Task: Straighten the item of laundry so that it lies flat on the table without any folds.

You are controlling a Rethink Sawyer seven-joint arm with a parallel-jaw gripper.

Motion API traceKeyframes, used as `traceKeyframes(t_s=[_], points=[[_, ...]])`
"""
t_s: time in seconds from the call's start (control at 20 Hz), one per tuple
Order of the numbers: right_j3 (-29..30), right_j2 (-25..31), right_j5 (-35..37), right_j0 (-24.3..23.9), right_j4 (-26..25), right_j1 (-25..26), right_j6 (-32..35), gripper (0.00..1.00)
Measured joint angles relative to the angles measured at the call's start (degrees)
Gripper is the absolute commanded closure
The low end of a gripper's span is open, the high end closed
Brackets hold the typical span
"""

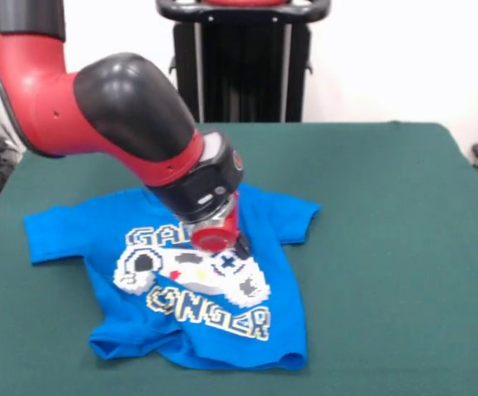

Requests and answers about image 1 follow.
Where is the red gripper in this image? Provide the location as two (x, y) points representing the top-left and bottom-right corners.
(189, 191), (251, 261)

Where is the blue printed t-shirt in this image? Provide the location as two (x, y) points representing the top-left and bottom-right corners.
(23, 182), (322, 371)

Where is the dark green tablecloth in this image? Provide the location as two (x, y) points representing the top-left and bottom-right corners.
(0, 120), (478, 396)

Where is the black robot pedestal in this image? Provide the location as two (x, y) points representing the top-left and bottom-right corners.
(155, 0), (331, 124)

